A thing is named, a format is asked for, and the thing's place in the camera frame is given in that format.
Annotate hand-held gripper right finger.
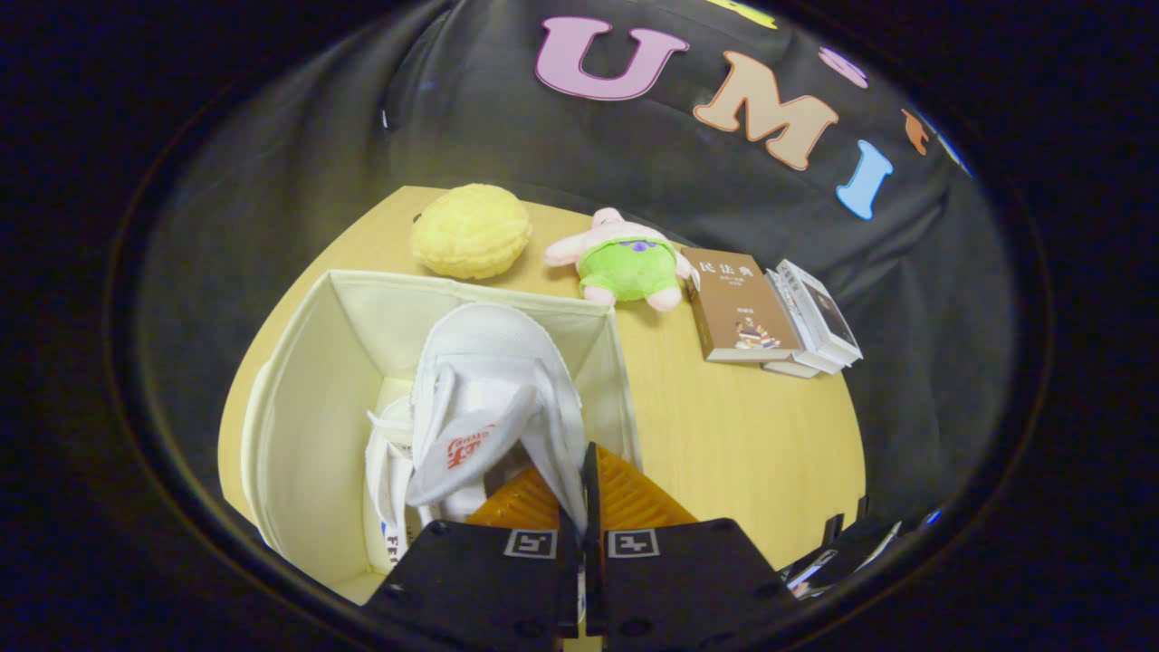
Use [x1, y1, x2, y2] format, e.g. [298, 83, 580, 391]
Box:
[584, 442, 798, 652]

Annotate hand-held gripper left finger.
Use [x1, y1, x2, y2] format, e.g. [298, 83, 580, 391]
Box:
[362, 464, 580, 652]

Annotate white canvas shoe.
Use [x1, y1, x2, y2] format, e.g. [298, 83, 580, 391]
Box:
[362, 394, 436, 576]
[403, 302, 588, 531]

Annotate beige fabric storage box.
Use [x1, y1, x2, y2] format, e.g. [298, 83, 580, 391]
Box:
[240, 269, 644, 606]

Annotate brown book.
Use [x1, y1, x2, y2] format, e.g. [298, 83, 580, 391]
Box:
[681, 246, 804, 363]

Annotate green and pink plush toy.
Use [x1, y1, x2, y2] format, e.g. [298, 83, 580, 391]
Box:
[543, 207, 700, 313]

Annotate plain white book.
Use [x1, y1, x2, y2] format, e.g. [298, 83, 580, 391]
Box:
[763, 269, 848, 375]

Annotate white book with dark cover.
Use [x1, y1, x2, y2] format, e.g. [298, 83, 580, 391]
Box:
[776, 259, 864, 368]

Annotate round yellow plush toy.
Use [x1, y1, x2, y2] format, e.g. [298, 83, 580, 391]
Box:
[410, 183, 533, 280]

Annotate black backdrop cloth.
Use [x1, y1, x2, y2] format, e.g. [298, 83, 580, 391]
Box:
[136, 0, 1006, 544]

